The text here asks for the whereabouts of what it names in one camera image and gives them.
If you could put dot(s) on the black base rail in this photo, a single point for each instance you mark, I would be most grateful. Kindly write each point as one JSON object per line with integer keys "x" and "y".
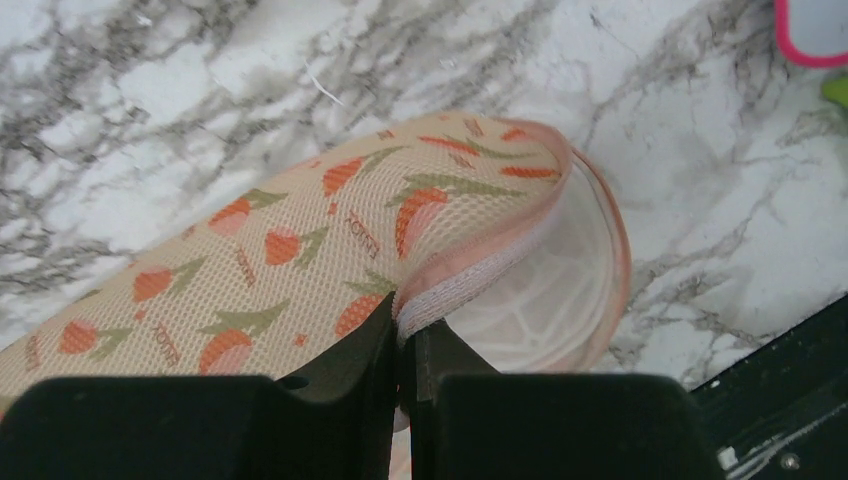
{"x": 781, "y": 412}

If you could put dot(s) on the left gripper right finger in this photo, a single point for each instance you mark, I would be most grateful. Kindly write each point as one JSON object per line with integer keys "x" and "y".
{"x": 470, "y": 421}

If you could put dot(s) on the peach floral mesh laundry bag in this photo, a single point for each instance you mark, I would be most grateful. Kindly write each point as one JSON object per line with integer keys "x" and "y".
{"x": 427, "y": 214}

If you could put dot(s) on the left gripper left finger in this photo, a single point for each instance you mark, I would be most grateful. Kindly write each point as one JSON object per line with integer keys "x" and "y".
{"x": 330, "y": 419}

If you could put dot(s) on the pink framed whiteboard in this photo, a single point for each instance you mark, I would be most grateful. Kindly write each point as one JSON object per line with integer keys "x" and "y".
{"x": 812, "y": 33}

